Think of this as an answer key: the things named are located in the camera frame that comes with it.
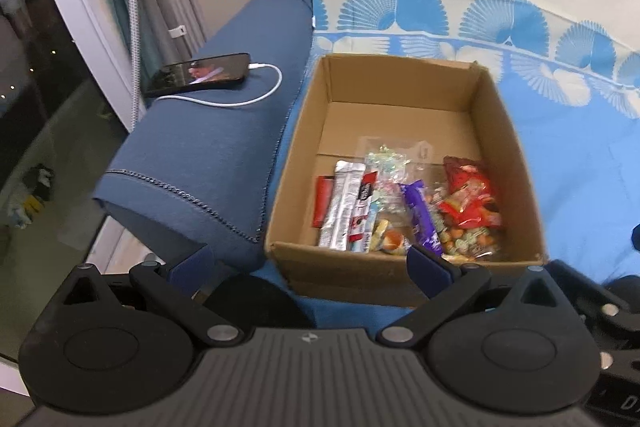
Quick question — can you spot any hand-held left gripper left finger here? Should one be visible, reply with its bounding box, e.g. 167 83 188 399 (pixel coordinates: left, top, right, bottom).
60 244 246 350

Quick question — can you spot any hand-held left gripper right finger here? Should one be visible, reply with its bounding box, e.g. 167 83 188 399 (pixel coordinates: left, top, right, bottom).
376 245 570 350

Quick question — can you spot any clear bag of coated nuts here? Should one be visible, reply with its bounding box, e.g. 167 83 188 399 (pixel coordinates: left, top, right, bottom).
424 186 502 264

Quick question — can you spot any yellow candy bar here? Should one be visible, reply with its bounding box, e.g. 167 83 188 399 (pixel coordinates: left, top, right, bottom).
372 217 409 257

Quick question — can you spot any purple candy bar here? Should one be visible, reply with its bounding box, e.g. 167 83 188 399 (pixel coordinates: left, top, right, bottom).
399 179 446 258

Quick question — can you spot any glossy red snack bag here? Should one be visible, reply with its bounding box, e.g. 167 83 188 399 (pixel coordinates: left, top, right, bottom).
442 155 504 229

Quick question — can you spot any red and white packet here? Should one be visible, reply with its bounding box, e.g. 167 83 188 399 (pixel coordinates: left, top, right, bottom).
350 170 379 233

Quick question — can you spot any long silver stick packet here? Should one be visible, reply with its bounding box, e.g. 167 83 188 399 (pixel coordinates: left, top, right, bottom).
318 160 364 252

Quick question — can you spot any clear bag of candies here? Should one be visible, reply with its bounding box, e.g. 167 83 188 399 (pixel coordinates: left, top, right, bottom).
357 135 437 208

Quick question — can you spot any red striped packet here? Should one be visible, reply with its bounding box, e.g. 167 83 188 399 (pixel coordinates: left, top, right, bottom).
312 175 336 228

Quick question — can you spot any brown cardboard box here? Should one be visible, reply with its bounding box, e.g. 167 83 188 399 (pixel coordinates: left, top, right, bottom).
264 53 550 311

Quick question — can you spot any blue fan-print sheet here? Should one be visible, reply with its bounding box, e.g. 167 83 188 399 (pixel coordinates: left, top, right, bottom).
250 0 640 334

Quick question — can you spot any blue denim sofa armrest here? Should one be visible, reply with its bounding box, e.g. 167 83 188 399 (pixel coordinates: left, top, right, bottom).
92 0 322 274

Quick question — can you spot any black smartphone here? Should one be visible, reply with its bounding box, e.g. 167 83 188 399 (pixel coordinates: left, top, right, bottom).
141 52 252 97

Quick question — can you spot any white charging cable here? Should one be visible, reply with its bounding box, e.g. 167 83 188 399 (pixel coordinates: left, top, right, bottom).
157 62 284 108

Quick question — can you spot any white window frame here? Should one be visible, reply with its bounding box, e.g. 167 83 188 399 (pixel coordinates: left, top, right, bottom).
22 0 146 134

